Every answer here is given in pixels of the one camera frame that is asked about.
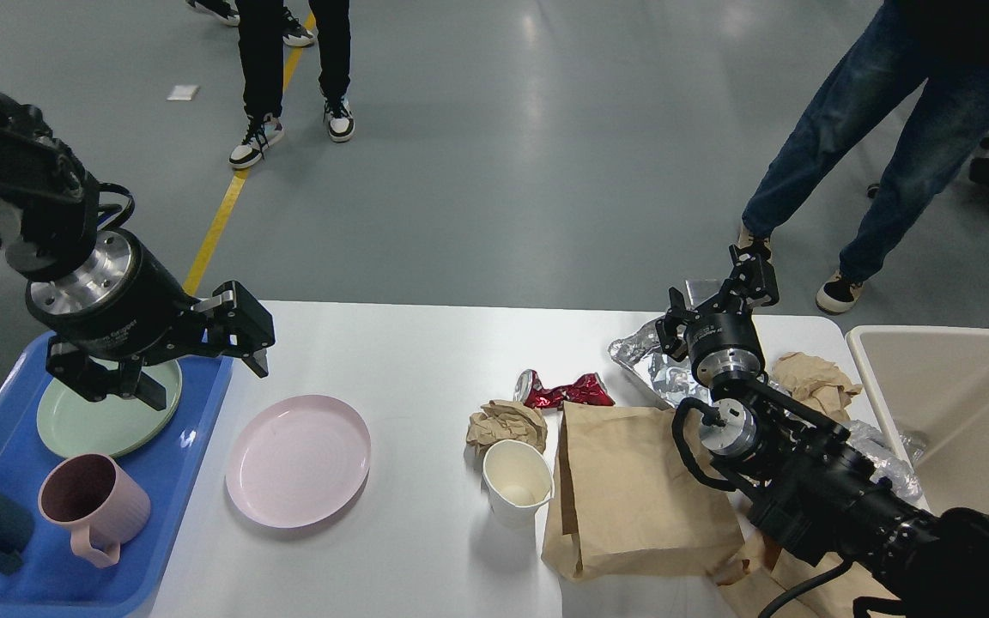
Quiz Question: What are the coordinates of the beige plastic bin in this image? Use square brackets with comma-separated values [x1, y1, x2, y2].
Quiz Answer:
[846, 327, 989, 515]

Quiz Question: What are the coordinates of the blue plastic tray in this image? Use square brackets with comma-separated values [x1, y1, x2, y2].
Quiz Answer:
[0, 334, 233, 617]

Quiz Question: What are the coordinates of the crushed red can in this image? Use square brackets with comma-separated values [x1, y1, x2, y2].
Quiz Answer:
[513, 369, 616, 409]

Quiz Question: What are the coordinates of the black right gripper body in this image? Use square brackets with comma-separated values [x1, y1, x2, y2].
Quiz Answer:
[686, 313, 765, 386]

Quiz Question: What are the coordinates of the pink plate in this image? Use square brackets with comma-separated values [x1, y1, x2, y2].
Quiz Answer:
[225, 394, 372, 530]

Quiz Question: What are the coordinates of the clear plastic wrap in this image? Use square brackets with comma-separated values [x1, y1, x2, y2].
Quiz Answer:
[844, 420, 923, 505]

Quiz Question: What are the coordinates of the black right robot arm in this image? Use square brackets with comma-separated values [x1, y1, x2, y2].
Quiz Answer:
[655, 246, 989, 617]

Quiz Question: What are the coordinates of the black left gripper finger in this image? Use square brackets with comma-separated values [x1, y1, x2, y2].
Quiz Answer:
[190, 281, 276, 377]
[45, 336, 167, 411]

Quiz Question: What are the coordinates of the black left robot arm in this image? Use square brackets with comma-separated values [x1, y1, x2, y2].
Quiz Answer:
[0, 93, 276, 410]

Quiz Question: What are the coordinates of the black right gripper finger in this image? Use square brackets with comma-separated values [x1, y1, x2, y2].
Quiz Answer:
[709, 245, 780, 314]
[655, 287, 692, 361]

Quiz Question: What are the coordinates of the green plate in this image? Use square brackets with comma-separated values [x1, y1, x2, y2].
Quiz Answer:
[36, 360, 182, 458]

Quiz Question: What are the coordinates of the brown paper bag lower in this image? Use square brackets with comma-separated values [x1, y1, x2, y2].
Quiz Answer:
[712, 530, 894, 617]

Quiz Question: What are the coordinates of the crumpled aluminium foil tray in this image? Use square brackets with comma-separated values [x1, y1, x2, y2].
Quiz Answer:
[608, 281, 767, 407]

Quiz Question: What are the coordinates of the crumpled brown paper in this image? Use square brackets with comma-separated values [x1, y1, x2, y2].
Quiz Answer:
[770, 352, 863, 423]

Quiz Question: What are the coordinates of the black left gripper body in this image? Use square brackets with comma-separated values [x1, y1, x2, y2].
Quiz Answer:
[25, 228, 203, 361]

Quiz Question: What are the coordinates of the pink mug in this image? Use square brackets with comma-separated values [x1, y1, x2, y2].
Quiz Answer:
[38, 453, 152, 568]

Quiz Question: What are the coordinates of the person with black sneakers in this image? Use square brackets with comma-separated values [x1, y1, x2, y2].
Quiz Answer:
[185, 0, 317, 48]

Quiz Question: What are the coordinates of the white paper cup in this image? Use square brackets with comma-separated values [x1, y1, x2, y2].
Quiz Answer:
[482, 439, 554, 528]

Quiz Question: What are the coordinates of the brown paper bag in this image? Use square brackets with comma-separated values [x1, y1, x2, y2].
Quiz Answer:
[542, 403, 744, 580]
[712, 530, 894, 617]

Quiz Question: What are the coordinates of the person in black trousers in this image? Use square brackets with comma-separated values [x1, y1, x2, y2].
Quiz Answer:
[230, 1, 355, 171]

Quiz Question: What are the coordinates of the crumpled brown paper ball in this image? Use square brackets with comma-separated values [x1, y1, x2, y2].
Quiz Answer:
[464, 400, 547, 455]

